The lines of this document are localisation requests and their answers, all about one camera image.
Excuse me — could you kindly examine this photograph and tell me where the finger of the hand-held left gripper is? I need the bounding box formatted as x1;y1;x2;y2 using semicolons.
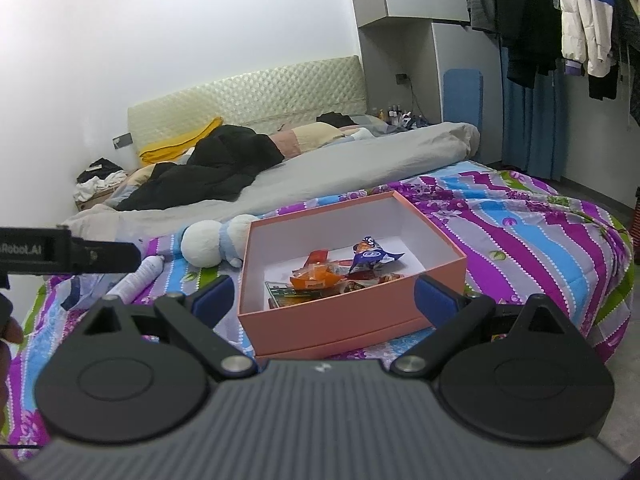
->
71;239;142;275

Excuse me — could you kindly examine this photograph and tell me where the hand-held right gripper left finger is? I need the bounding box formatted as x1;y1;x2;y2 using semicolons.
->
82;274;258;381

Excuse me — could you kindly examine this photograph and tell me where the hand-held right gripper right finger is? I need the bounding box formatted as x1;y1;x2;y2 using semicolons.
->
390;274;566;377

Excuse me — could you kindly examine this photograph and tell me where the pile of snack packets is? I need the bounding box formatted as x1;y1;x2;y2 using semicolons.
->
264;249;417;311

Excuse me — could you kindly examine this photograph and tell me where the blue white snack packet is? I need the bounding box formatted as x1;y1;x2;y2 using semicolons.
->
350;236;407;277

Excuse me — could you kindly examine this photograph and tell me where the pink cardboard box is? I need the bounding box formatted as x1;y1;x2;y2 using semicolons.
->
236;194;468;358

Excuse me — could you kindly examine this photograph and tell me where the orange snack packet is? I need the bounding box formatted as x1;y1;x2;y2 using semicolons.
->
291;264;349;292

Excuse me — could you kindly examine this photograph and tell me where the person's left hand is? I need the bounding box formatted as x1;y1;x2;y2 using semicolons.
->
0;319;24;413

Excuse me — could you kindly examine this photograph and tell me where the white spray bottle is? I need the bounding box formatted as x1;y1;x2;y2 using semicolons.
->
107;255;166;306

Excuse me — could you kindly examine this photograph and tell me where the light blue cloth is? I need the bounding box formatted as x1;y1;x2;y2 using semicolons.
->
62;272;118;311

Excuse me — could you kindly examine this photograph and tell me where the white blue plush toy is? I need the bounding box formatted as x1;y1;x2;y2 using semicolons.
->
180;214;258;267

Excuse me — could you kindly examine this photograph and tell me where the heap of white black clothes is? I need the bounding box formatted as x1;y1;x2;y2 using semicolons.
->
75;157;128;203

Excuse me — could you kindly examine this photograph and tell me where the purple blue patterned bedsheet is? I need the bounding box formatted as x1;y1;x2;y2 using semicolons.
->
0;167;636;466

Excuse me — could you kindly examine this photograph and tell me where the yellow pillow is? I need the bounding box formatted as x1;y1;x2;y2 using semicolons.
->
139;116;224;166

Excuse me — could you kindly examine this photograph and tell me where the black coat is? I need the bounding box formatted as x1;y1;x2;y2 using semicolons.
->
115;125;286;212

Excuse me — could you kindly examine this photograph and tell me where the grey duvet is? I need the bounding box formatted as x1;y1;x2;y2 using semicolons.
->
60;121;481;233

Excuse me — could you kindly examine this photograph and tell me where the pink pillow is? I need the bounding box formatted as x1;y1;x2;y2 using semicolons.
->
270;129;301;158

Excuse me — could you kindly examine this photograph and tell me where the row of small bottles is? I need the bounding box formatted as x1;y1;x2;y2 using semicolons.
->
372;104;431;128

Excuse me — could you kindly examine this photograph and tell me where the beige pillow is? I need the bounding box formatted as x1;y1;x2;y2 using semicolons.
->
292;121;346;153

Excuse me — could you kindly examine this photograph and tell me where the blue curtain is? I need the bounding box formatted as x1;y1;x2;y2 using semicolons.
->
500;45;566;181

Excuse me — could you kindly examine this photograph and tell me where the small black garment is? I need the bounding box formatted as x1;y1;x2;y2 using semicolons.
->
316;112;356;128

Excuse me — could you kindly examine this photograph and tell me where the blue board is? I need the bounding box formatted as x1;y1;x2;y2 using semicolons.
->
442;67;485;161

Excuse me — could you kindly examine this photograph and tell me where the cream padded headboard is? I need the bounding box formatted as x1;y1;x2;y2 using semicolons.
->
127;55;366;161

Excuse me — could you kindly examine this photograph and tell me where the red bag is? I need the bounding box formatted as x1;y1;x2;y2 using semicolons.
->
627;195;640;261

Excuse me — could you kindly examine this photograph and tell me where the black hanging jacket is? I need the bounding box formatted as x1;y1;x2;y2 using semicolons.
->
492;0;563;88

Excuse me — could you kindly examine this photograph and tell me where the white puffer jacket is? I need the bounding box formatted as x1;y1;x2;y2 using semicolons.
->
555;0;623;78

